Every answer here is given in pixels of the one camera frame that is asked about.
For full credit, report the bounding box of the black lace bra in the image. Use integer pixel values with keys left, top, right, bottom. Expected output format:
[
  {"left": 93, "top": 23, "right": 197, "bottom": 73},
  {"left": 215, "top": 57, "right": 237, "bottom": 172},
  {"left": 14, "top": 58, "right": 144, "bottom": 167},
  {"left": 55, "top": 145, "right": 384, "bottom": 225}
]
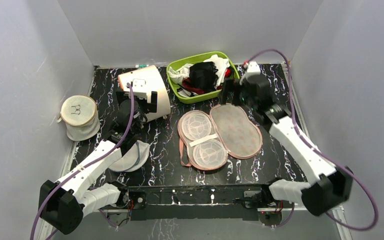
[{"left": 189, "top": 61, "right": 219, "bottom": 93}]

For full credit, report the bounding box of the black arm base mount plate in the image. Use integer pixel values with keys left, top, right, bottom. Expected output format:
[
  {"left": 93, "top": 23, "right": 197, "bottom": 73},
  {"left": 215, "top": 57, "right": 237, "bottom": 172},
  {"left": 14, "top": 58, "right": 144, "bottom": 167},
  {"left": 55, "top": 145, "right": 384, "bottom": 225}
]
[{"left": 97, "top": 183, "right": 284, "bottom": 222}]

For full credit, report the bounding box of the dark red garment in basket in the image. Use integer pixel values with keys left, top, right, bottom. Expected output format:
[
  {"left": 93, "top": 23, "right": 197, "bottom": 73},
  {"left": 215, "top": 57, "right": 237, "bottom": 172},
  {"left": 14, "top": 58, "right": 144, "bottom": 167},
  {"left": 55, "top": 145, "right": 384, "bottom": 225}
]
[{"left": 181, "top": 78, "right": 214, "bottom": 95}]

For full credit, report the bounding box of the white cloth in basket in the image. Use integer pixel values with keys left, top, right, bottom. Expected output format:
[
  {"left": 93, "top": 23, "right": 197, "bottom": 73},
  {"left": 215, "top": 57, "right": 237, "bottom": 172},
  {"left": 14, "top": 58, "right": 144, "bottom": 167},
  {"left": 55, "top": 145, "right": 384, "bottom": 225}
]
[{"left": 203, "top": 54, "right": 230, "bottom": 87}]

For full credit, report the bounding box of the green plastic basket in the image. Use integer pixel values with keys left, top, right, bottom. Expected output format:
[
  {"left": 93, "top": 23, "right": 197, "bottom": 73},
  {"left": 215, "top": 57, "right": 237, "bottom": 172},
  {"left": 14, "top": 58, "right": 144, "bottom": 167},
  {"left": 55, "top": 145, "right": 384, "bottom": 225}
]
[{"left": 166, "top": 51, "right": 240, "bottom": 104}]

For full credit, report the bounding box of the white cylindrical mesh laundry bag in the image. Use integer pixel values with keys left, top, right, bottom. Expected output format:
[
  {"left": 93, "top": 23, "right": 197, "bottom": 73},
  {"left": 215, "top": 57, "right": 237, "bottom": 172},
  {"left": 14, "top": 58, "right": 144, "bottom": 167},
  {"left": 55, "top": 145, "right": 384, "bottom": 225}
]
[{"left": 58, "top": 95, "right": 100, "bottom": 142}]

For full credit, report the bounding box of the green and white marker pen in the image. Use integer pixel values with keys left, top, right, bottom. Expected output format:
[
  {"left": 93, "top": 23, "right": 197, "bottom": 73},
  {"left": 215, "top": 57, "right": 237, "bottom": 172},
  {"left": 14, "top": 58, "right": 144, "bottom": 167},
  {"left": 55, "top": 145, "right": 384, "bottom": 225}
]
[{"left": 135, "top": 64, "right": 149, "bottom": 69}]

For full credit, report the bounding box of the cream toy washing machine drum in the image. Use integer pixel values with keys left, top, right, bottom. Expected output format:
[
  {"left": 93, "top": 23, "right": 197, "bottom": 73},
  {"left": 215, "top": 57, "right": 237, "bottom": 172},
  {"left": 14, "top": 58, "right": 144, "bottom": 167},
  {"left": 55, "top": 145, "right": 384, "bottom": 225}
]
[{"left": 117, "top": 65, "right": 171, "bottom": 123}]

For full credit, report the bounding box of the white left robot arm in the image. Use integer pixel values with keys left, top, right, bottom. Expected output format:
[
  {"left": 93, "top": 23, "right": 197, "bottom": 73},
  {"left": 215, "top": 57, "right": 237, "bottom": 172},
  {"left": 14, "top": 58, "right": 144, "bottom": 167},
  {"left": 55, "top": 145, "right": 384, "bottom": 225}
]
[{"left": 35, "top": 90, "right": 170, "bottom": 235}]

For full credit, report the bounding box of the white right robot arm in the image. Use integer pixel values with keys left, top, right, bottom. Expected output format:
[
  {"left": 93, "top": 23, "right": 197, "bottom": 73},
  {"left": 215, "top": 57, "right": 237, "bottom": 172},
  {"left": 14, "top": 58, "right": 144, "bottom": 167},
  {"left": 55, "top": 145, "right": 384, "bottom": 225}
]
[{"left": 219, "top": 74, "right": 353, "bottom": 216}]

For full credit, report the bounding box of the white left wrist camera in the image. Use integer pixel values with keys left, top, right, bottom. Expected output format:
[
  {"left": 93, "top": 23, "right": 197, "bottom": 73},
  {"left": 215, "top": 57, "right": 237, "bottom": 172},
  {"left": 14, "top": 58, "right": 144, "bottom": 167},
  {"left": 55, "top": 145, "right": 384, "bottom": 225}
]
[{"left": 124, "top": 78, "right": 148, "bottom": 99}]

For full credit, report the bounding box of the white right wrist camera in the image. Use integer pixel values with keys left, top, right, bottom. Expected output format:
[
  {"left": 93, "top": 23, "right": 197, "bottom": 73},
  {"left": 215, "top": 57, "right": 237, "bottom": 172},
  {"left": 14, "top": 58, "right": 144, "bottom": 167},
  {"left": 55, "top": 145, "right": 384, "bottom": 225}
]
[{"left": 239, "top": 60, "right": 262, "bottom": 85}]

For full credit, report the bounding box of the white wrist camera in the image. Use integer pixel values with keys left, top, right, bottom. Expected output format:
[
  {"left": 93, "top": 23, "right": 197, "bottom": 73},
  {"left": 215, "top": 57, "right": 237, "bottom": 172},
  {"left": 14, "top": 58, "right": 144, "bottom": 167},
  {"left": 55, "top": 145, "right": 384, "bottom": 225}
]
[
  {"left": 124, "top": 78, "right": 148, "bottom": 99},
  {"left": 239, "top": 60, "right": 262, "bottom": 85}
]

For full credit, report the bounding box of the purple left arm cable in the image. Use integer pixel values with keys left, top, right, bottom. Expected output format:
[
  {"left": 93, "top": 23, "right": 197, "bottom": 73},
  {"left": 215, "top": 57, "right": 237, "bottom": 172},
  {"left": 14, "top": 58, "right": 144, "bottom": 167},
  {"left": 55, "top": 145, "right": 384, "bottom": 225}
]
[{"left": 29, "top": 82, "right": 136, "bottom": 240}]

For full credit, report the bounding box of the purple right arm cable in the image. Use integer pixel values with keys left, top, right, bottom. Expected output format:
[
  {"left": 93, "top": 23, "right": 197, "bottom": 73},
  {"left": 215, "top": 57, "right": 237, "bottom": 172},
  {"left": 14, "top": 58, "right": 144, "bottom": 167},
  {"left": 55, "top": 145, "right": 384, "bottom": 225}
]
[{"left": 244, "top": 49, "right": 380, "bottom": 232}]

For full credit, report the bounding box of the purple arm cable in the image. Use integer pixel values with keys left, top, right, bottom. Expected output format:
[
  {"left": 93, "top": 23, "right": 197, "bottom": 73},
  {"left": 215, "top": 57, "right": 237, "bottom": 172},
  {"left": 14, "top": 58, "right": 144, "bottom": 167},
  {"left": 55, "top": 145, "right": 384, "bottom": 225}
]
[
  {"left": 244, "top": 49, "right": 380, "bottom": 232},
  {"left": 29, "top": 82, "right": 136, "bottom": 240}
]

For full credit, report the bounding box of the floral mesh laundry bag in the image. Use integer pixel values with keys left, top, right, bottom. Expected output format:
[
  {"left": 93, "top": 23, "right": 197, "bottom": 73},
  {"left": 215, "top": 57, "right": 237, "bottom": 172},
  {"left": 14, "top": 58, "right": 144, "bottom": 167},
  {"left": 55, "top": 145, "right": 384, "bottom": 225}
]
[{"left": 177, "top": 103, "right": 263, "bottom": 171}]

